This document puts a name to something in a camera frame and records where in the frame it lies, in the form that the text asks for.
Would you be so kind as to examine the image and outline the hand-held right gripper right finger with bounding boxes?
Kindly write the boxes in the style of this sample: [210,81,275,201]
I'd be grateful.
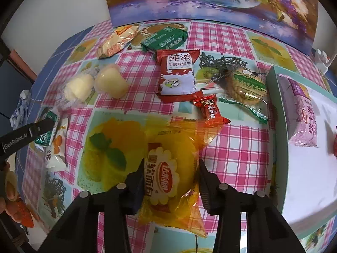
[199,159,307,253]

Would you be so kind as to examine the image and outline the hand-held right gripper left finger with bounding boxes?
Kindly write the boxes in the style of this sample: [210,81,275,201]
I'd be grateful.
[38,159,146,253]

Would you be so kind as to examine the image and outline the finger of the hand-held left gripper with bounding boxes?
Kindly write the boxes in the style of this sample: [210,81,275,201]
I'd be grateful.
[29,118,55,137]

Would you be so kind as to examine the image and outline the small green white packet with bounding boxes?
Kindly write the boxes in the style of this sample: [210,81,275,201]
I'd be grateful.
[34,109,60,147]

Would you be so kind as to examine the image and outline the yellow bread packet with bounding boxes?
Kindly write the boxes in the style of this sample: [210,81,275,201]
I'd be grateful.
[137,116,224,238]

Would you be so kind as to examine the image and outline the small red candy packet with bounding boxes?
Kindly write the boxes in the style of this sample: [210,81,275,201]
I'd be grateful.
[192,94,231,129]

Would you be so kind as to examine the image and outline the white box with teal rim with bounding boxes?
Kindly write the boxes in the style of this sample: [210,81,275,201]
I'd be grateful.
[266,66,337,240]

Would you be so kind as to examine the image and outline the red milk biscuit packet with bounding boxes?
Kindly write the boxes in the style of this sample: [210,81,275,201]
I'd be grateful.
[154,49,204,103]

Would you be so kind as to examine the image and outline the person's left hand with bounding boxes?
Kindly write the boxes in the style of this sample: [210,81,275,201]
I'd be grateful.
[0,163,19,214]

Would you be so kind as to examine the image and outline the blue white crumpled packet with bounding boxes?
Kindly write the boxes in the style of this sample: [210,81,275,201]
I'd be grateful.
[10,90,32,130]

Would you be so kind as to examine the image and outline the white packet with orange print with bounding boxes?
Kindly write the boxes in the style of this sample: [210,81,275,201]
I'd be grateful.
[46,116,69,170]

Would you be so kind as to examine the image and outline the pale yellow jelly cup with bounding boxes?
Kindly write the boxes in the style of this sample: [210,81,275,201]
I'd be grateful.
[64,74,95,101]
[94,66,129,98]

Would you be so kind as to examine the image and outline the reddish brown board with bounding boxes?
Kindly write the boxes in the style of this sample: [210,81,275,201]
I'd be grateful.
[8,50,38,82]

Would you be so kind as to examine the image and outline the clear biscuit packet green edges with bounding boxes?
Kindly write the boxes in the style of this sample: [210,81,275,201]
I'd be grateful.
[208,66,269,124]

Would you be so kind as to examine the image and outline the orange white snack packet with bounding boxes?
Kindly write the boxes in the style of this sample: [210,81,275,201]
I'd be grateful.
[95,24,140,59]

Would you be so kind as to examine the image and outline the pink snack packet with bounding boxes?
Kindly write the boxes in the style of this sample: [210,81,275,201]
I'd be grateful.
[278,75,319,148]

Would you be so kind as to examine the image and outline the dark green snack packet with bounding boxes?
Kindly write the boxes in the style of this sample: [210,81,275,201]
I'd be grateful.
[140,26,189,53]

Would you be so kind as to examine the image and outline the white plug adapter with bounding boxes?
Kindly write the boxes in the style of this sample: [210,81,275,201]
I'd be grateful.
[314,48,332,70]

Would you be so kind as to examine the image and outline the flower painting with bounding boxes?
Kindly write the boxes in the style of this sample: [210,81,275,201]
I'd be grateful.
[103,0,319,56]

